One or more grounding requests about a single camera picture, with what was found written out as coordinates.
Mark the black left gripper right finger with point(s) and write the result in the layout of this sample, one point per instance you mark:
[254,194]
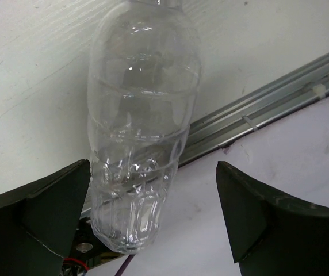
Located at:
[272,232]

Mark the aluminium table edge rail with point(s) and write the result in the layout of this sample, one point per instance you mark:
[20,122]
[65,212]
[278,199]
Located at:
[288,94]

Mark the clear unlabelled plastic bottle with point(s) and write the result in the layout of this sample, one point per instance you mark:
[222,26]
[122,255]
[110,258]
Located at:
[144,76]

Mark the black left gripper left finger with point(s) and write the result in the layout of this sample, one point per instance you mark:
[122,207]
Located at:
[38,221]

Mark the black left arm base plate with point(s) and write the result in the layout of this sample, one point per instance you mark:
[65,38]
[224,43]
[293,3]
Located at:
[86,251]

